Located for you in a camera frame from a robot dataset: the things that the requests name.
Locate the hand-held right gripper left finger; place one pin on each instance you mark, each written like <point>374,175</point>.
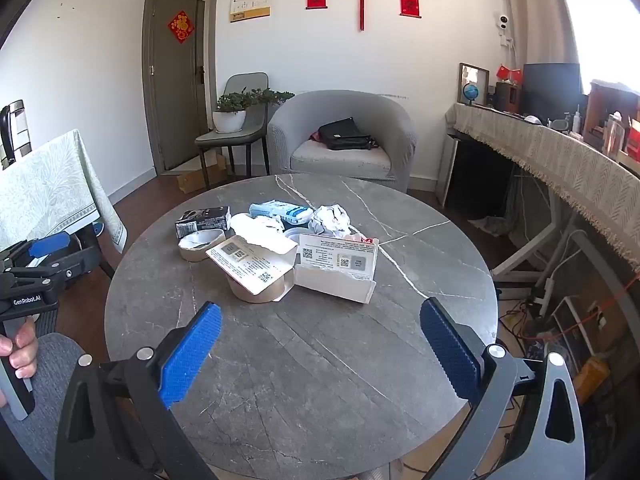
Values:
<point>192,355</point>

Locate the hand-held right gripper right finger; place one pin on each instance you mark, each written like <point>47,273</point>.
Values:
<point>450,355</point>

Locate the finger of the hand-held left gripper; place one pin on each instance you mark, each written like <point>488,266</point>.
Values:
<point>50,246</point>
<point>75,265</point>

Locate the white paper ball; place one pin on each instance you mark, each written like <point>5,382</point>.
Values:
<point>327,220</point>

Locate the person's left hand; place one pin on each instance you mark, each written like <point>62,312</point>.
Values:
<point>20,355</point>

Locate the table with patterned cloth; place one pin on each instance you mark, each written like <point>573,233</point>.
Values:
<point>45,190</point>

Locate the person's grey trousers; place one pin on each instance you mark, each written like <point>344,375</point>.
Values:
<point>55,360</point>

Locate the white power strip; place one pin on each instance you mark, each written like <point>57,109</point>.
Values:
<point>542,295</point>

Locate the white box with brown interior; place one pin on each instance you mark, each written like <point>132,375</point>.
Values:
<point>250,260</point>

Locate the black glossy chair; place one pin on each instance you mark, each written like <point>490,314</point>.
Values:
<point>6,130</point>

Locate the small black box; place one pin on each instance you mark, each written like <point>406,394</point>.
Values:
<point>202,220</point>

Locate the crumpled white tissue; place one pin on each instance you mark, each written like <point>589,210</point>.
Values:
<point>250,225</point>

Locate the torn white cardboard box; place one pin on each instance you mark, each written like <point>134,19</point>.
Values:
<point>335,270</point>

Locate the flat cardboard box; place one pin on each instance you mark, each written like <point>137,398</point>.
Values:
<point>192,180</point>

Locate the blue white wipes packet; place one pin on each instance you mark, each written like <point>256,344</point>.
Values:
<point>280,211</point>

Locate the grey green door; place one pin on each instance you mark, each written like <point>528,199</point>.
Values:
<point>172,110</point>

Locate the grey dining chair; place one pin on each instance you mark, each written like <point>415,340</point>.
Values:
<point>235,138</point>

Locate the potted plant in white pot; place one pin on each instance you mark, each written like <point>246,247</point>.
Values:
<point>229,120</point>

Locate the side table with fringed cloth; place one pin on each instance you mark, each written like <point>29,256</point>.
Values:
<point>550,150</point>

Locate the black handbag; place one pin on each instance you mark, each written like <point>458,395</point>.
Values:
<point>345,135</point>

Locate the pink cloth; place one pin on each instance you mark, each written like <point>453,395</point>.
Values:
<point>315,136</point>

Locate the red diamond door decoration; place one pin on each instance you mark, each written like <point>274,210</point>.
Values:
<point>181,26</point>

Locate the brown wooden box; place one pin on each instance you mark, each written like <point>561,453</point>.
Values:
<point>509,97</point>

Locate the small blue globe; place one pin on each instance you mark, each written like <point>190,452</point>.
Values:
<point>470,91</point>

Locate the grey armchair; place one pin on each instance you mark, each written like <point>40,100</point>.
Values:
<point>350,107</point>

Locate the framed picture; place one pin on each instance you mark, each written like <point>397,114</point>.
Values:
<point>480,75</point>

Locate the black monitor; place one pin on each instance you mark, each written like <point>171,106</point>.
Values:
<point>552,90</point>

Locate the small red flags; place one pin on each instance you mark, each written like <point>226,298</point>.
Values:
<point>507,72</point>

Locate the wooden desk organizer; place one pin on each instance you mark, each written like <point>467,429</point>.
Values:
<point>600,105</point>

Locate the white desk frame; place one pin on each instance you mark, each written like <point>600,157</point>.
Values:
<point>530,255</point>

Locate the white security camera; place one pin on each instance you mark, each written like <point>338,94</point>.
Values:
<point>502,22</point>

